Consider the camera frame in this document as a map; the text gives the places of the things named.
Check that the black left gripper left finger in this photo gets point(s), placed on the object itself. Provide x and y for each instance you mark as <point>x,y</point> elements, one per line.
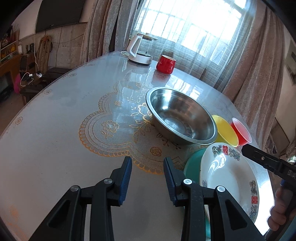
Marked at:
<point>66,220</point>

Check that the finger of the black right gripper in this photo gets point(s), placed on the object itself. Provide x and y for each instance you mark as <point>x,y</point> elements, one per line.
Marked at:
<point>265,160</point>

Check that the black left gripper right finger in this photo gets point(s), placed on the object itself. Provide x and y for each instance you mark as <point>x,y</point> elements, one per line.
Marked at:
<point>228,221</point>

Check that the white plate with red characters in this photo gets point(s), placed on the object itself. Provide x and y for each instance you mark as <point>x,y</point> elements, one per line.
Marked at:
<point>223,165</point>

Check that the stainless steel bowl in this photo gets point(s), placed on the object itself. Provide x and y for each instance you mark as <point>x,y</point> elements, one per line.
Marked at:
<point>179,118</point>

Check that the red plastic bowl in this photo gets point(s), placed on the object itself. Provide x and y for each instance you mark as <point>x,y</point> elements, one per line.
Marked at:
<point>241,131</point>

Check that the yellow plastic bowl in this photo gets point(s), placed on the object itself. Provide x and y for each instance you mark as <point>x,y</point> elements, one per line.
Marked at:
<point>226,133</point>

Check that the teal round plate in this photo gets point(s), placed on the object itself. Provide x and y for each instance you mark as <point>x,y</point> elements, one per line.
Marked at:
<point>192,167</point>

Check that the beige curtain right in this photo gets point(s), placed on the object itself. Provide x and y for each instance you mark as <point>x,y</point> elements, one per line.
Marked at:
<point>255,85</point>

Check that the beige curtain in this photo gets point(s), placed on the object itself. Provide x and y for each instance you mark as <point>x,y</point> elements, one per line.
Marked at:
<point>108,28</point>
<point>255,85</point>

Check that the lace tablecloth with gold flowers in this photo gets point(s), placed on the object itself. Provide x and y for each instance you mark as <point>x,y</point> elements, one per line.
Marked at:
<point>80,128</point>

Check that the sheer white window curtain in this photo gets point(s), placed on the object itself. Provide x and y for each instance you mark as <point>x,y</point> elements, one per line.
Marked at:
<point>206,38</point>

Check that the red mug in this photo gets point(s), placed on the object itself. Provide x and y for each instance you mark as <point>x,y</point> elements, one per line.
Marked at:
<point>166,64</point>

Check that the white electric kettle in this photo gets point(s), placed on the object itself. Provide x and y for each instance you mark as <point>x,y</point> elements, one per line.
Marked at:
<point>141,48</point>

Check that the beige curtain left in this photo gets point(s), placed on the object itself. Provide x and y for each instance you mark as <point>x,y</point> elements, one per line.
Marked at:
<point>108,28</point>

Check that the wooden chair at wall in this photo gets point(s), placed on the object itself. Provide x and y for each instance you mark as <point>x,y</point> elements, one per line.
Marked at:
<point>43,53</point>

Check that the black wall television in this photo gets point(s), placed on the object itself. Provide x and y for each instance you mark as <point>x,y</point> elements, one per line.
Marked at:
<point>58,13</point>

